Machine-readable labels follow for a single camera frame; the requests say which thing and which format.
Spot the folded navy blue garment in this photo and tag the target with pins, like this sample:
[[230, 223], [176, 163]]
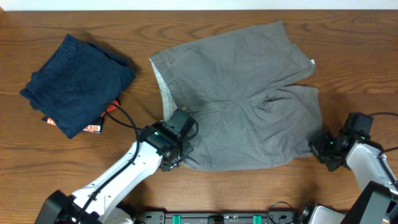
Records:
[[76, 82]]

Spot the black orange printed garment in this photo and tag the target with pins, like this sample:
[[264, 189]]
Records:
[[95, 126]]

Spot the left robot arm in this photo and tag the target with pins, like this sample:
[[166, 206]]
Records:
[[159, 146]]

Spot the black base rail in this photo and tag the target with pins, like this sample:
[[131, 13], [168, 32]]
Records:
[[279, 213]]

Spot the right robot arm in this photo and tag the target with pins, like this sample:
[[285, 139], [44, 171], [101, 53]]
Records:
[[377, 202]]

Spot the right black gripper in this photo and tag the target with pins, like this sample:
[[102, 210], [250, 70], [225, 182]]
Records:
[[316, 144]]

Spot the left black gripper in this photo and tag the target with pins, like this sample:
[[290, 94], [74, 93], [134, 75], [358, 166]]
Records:
[[182, 152]]

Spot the grey shorts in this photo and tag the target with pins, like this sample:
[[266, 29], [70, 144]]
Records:
[[243, 89]]

